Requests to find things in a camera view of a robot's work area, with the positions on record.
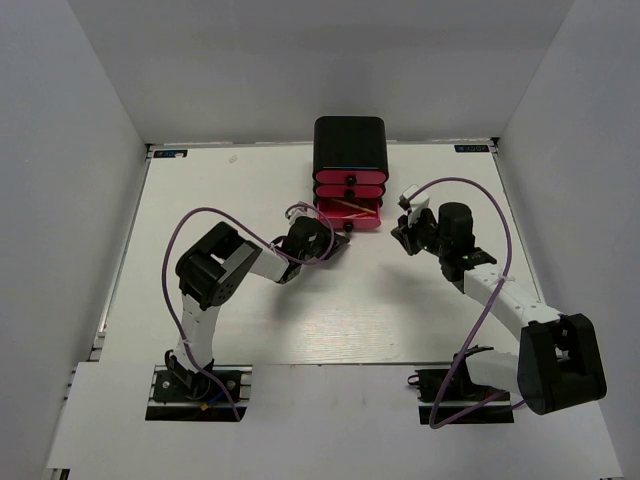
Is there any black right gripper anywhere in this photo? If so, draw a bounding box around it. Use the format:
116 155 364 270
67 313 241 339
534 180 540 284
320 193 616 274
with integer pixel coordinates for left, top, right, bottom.
392 206 451 257

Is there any pink bottom drawer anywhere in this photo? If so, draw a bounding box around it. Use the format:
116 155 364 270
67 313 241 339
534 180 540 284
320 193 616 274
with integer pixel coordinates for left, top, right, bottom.
314 198 382 233

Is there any pink drawer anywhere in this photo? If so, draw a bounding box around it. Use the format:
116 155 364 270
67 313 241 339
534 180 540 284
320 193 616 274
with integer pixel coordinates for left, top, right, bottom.
314 198 382 233
313 184 385 199
314 169 388 186

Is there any yellow thin pen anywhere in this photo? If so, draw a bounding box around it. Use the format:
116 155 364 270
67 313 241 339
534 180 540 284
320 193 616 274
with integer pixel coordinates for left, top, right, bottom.
330 199 375 213

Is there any pink top drawer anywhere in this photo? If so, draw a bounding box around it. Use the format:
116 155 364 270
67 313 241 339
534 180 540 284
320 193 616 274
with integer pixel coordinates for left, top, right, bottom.
314 169 388 186

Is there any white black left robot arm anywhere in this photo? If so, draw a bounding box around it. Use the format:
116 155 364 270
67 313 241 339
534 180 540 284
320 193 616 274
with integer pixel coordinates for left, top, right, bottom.
165 216 349 399

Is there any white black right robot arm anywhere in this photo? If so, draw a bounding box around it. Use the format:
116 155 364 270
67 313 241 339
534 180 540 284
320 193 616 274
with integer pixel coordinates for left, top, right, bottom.
392 201 607 415

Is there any right table logo sticker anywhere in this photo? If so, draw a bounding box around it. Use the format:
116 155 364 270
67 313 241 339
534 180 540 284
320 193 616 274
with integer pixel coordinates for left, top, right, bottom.
454 144 490 153

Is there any table logo sticker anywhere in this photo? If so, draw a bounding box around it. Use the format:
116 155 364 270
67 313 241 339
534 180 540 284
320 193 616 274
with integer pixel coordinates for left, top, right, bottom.
454 144 490 153
152 149 188 159

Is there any black drawer cabinet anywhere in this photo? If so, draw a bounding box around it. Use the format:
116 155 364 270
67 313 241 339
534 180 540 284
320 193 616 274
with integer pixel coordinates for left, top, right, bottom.
312 116 389 188

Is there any left table logo sticker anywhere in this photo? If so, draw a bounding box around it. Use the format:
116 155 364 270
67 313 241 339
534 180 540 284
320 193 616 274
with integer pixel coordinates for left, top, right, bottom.
152 149 188 159

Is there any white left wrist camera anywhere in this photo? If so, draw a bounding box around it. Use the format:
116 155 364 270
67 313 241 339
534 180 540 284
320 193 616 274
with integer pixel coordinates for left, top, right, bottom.
285 201 315 223

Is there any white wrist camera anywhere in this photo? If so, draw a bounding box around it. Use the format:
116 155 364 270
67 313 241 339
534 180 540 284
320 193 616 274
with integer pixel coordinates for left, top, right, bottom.
398 184 430 227
285 201 315 223

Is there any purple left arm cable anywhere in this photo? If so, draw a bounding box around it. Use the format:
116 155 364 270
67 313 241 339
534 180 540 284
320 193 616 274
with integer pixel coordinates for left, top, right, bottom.
160 202 336 420

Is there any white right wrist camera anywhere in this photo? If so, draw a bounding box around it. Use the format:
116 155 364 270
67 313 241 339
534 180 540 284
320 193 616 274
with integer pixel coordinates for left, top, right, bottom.
398 184 430 227

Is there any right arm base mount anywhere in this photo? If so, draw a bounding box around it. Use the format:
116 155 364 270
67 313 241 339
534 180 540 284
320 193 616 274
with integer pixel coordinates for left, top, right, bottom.
407 366 514 425

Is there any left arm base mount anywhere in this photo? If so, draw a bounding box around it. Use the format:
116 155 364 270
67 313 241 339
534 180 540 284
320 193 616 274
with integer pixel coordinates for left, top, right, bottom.
145 365 252 423

